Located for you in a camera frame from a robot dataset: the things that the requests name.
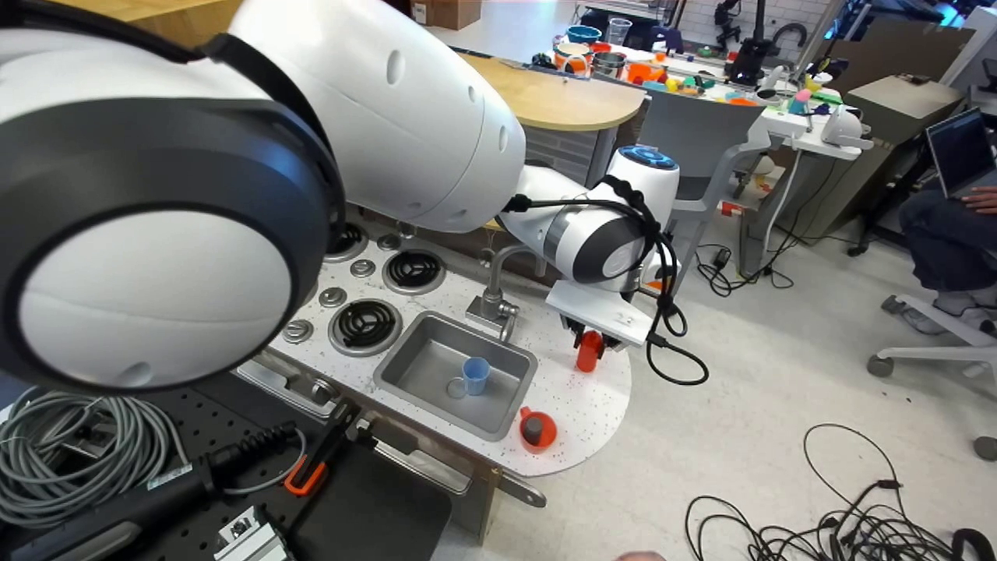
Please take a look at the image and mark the white desk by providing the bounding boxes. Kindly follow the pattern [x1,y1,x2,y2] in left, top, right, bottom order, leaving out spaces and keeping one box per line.
[680,104,865,278]

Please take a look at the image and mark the white kettle-shaped object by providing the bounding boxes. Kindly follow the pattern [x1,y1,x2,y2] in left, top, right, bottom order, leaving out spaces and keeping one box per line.
[819,107,865,150]

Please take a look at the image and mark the toy kitchen sink playset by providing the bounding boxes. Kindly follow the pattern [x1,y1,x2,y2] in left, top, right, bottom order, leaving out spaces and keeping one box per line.
[231,213,636,480]

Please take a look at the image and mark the black tangled floor cables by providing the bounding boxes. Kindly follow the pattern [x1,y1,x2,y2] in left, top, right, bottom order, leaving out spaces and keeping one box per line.
[682,418,997,561]

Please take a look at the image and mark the grey coiled cable bundle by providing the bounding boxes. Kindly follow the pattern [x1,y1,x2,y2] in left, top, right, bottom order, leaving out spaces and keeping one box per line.
[0,387,197,534]

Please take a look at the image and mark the grey toy faucet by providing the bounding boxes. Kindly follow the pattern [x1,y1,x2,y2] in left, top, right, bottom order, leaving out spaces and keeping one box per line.
[466,244,523,342]

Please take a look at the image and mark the orange cup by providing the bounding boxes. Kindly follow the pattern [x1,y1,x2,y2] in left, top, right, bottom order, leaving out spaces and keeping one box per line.
[516,406,561,456]

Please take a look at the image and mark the black coil stove burner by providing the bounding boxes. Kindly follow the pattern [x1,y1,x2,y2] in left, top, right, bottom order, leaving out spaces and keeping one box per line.
[380,245,450,298]
[321,222,370,264]
[325,296,406,358]

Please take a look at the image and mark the small brown cardboard box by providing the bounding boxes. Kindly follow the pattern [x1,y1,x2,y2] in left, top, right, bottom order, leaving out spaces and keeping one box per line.
[420,0,483,31]

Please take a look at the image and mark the flat brown cardboard box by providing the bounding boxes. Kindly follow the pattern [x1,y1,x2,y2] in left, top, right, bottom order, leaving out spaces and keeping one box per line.
[846,71,964,128]

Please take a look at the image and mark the black and orange clamp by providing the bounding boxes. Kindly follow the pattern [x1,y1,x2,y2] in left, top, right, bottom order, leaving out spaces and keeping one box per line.
[282,400,361,501]

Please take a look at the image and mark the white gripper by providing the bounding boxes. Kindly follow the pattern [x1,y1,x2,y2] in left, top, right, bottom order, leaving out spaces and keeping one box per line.
[541,278,649,355]

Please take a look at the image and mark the grey toy microwave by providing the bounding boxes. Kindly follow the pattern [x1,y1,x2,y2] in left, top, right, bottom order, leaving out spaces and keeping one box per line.
[523,126,628,194]

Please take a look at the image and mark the grey toy sink basin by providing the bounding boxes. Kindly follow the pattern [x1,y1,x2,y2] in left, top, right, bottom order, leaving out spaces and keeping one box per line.
[370,308,541,443]

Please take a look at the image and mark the silver metal bracket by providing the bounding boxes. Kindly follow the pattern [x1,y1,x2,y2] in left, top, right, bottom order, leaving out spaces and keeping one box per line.
[213,504,289,561]

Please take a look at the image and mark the grey office chair base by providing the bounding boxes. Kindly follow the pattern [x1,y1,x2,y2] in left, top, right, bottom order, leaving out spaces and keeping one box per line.
[865,291,997,465]

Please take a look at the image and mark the blue plastic cup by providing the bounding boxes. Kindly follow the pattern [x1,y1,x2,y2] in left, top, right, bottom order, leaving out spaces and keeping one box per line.
[462,355,495,400]

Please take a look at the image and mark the orange toy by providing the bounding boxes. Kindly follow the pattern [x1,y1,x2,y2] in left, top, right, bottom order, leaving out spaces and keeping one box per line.
[620,59,671,88]

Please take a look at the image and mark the open laptop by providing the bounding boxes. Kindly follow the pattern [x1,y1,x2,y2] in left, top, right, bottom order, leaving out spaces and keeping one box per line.
[924,107,997,200]

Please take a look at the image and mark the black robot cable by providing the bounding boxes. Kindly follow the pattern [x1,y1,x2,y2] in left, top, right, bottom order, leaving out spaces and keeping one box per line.
[503,174,714,391]

